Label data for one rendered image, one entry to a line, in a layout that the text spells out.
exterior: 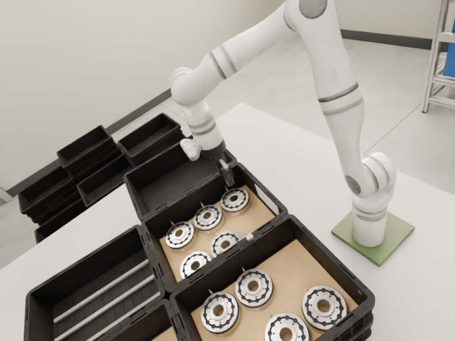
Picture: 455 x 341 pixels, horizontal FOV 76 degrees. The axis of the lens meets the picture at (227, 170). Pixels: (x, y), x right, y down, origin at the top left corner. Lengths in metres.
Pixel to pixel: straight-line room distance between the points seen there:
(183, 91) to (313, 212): 0.68
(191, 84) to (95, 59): 2.89
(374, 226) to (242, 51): 0.60
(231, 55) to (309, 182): 0.69
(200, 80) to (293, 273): 0.56
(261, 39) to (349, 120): 0.27
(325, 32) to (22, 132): 3.27
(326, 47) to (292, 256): 0.55
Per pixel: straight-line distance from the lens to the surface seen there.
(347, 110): 0.71
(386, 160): 0.80
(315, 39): 0.68
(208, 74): 0.68
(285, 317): 0.80
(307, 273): 0.87
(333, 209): 1.13
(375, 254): 1.02
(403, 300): 0.99
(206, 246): 0.99
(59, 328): 1.15
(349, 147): 0.74
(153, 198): 1.24
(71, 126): 3.65
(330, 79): 0.70
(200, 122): 0.74
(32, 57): 3.46
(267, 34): 0.73
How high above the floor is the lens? 1.61
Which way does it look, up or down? 42 degrees down
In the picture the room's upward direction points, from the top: 23 degrees counter-clockwise
